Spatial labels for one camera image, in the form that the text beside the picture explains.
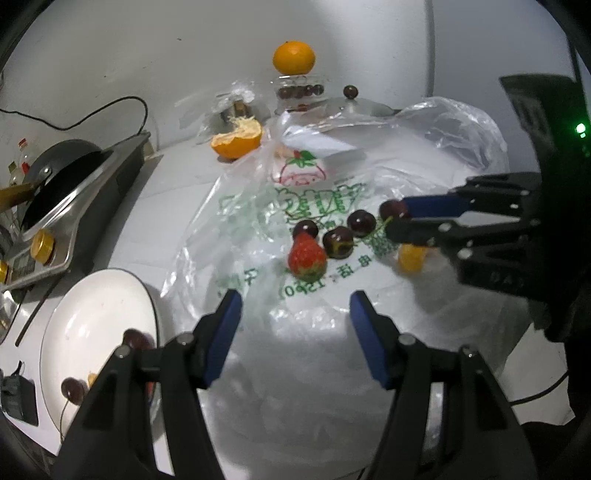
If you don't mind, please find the small clear plastic bag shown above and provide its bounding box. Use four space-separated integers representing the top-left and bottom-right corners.
177 80 260 145

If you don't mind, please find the whole orange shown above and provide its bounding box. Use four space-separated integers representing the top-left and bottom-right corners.
272 40 317 75

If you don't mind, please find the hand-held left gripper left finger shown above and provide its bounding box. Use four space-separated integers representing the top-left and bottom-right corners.
54 290 244 480

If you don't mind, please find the peeled half orange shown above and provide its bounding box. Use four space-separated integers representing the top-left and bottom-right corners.
211 117 263 160

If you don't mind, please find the black wok with wooden handle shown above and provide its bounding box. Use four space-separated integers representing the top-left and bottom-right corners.
0 139 105 232

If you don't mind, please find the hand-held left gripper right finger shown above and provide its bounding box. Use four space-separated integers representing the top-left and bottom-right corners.
349 291 539 480

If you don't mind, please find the steel induction cooker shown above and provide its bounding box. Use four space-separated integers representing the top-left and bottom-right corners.
0 131 152 297

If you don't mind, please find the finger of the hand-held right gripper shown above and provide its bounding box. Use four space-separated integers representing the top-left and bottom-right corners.
401 173 543 219
385 216 532 253

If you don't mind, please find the glass jar of dark fruit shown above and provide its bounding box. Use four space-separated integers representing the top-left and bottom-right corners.
270 74 330 114

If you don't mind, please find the steel pot with lid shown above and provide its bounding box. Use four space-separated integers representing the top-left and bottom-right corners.
323 84 403 119

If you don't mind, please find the black chopstick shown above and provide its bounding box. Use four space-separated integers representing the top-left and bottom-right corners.
15 285 57 347

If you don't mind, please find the large printed plastic bag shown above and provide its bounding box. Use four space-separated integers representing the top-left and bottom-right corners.
161 96 509 418

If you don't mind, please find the black cooker power cable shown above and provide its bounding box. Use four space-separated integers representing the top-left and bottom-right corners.
0 95 149 140

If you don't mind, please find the small black device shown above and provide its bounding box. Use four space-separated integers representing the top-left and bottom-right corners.
0 373 39 426

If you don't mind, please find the steel cup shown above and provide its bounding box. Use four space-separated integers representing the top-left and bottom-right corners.
221 99 251 126

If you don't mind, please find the red strawberry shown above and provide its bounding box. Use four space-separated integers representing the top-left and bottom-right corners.
287 232 328 284

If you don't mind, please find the thin black cable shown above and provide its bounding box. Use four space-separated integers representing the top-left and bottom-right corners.
508 364 573 407

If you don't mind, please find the white plate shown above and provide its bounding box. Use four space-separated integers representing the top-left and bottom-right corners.
39 268 160 459

